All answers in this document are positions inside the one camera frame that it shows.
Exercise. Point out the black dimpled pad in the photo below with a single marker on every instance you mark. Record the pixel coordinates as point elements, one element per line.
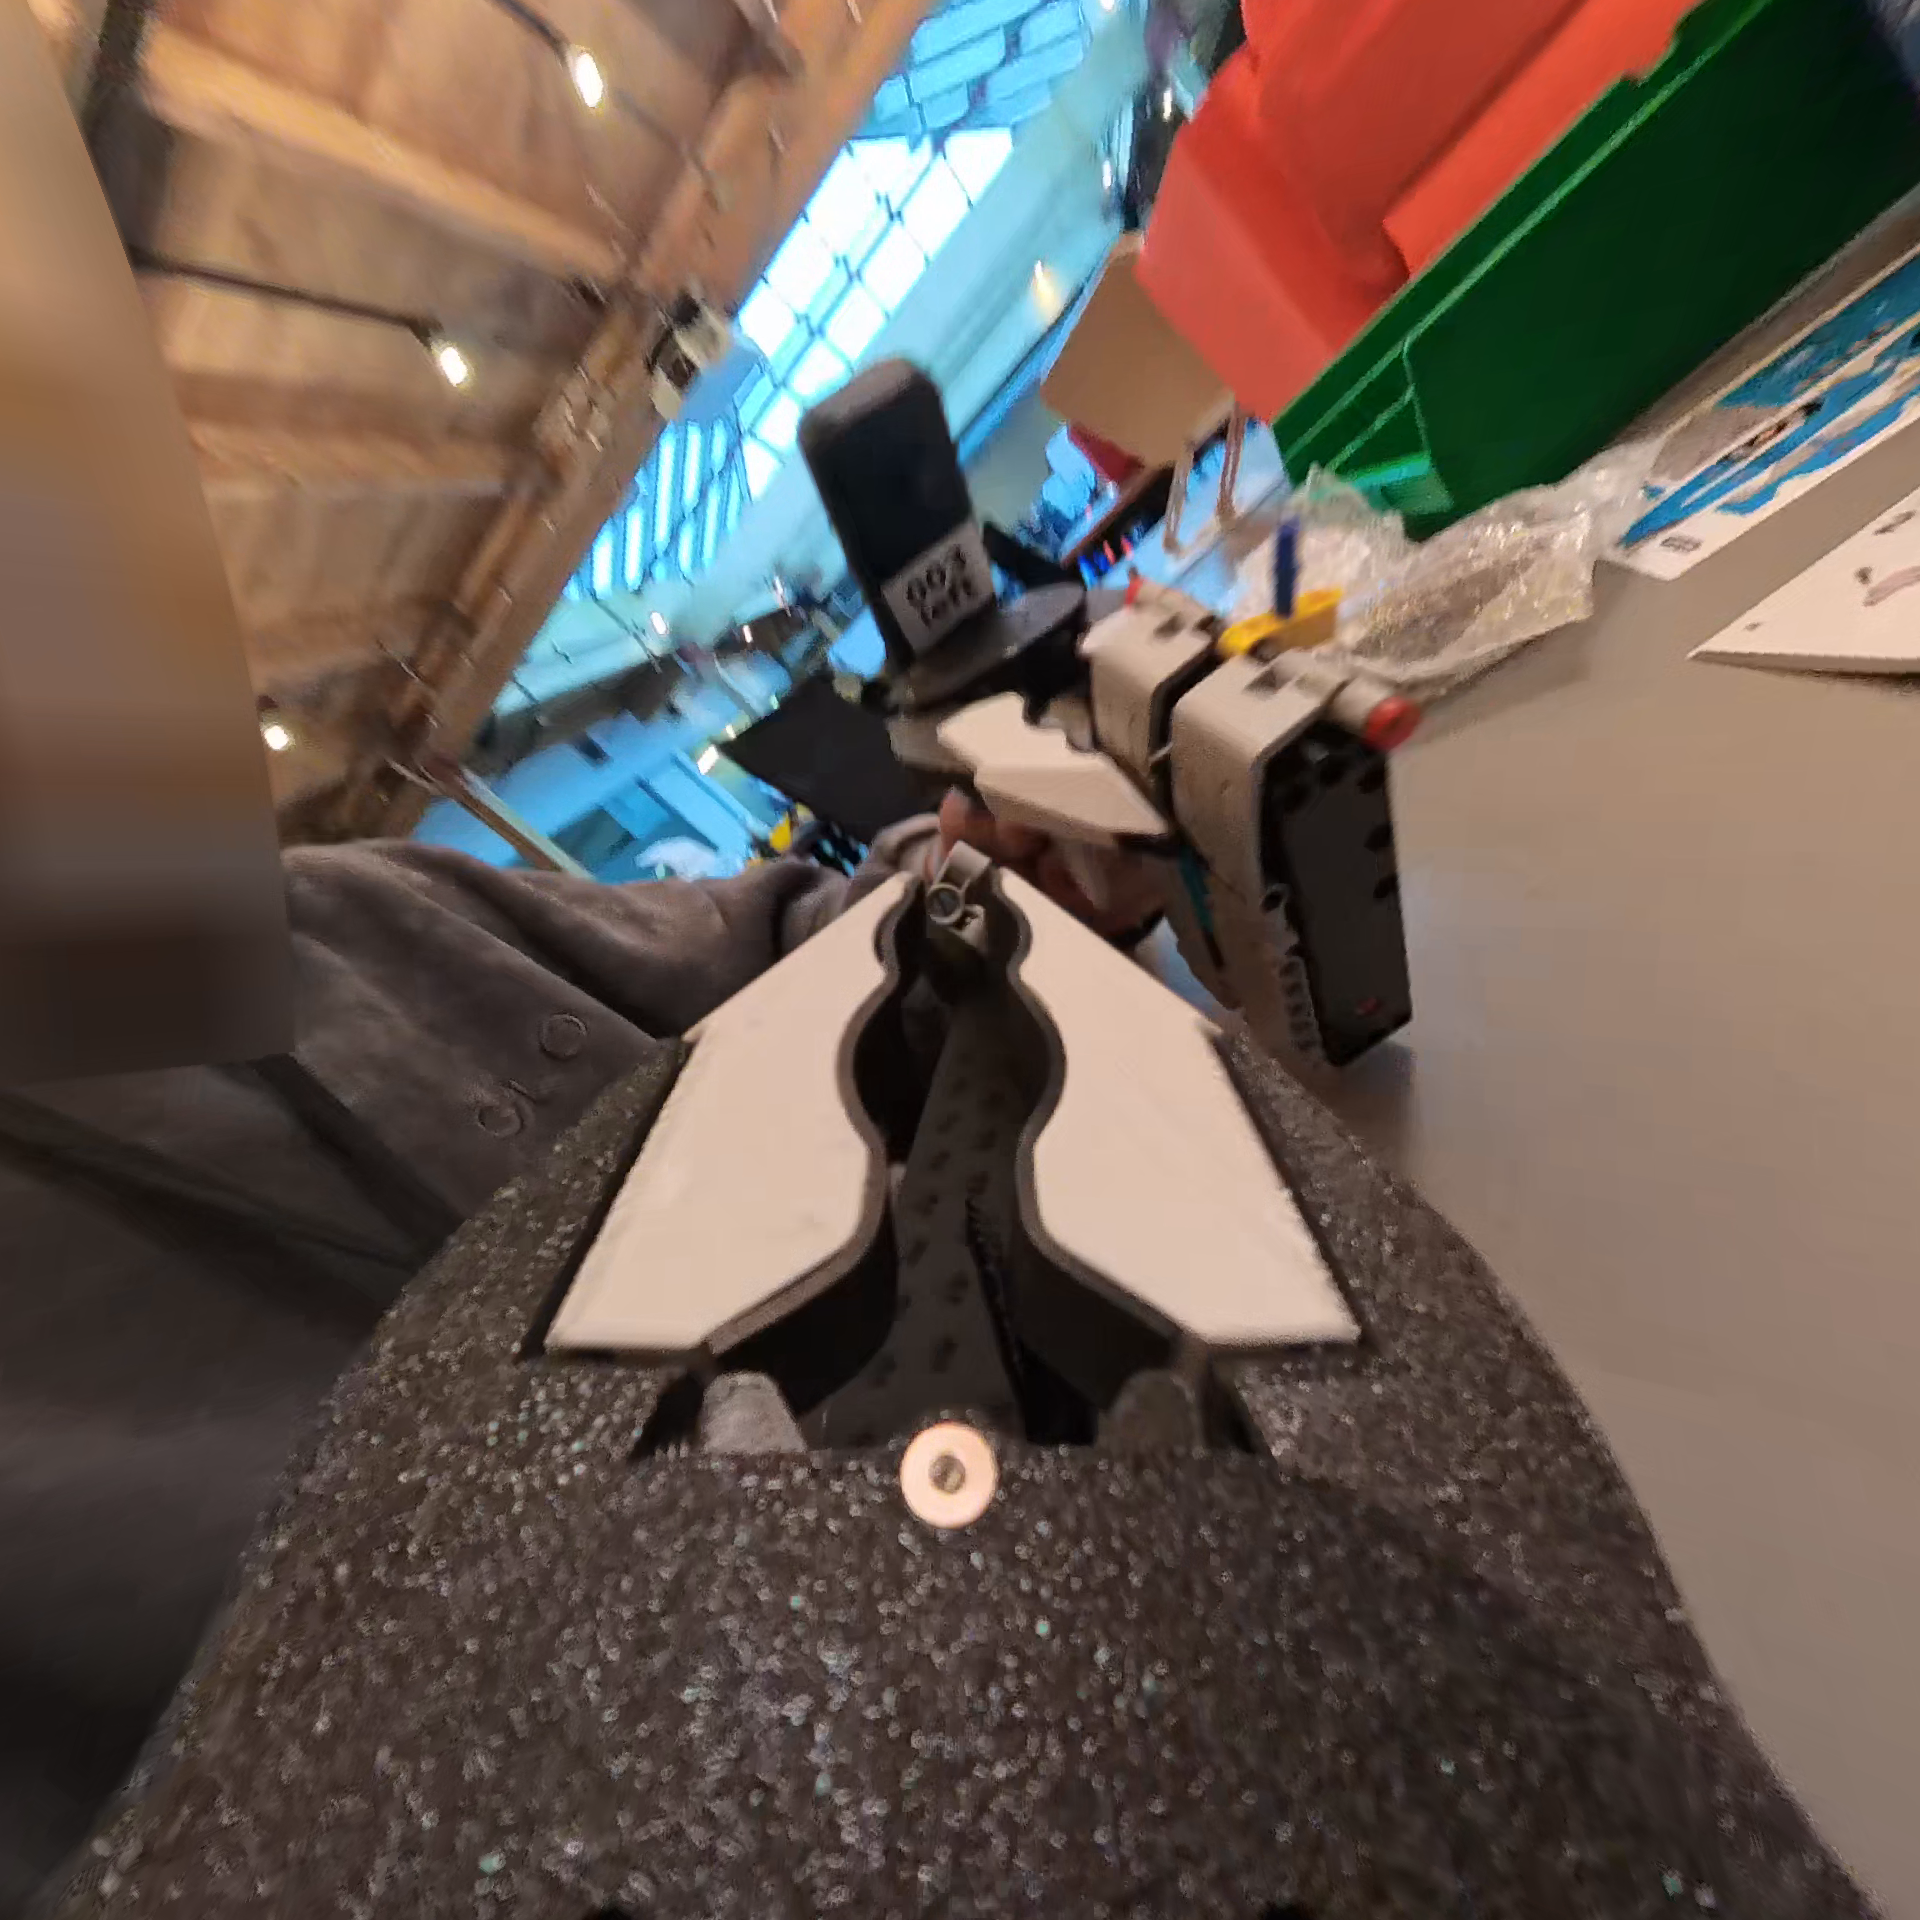
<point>931,1200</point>

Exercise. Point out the green plastic bin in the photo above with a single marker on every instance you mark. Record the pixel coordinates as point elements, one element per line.
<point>1574,344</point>

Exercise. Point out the small grey toy connector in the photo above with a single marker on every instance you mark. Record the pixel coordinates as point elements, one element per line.
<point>955,900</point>

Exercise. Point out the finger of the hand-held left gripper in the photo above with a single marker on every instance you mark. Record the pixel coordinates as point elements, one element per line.
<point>1052,774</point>

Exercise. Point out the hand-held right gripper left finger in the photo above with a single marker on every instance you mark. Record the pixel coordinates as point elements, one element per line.
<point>720,1185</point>

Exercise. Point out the instruction booklet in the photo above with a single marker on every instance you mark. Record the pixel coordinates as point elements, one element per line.
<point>1847,614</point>

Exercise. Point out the orange plastic bin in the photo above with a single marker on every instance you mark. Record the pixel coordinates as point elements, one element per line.
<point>1275,227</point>

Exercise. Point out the grey black toy brick assembly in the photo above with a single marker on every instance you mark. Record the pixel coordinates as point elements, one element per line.
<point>1246,749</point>

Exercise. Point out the clear plastic bag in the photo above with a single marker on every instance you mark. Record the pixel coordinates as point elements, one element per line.
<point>1467,596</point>

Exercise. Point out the white stand with wooden board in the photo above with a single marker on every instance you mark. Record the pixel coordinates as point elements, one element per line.
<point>1139,344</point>

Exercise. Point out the person's left hand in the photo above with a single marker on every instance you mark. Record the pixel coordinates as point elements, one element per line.
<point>1080,889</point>

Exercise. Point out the sticker sheet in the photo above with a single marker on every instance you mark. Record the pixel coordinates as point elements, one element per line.
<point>1765,436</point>

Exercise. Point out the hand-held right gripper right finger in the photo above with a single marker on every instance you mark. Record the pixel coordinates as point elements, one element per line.
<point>1186,1185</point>

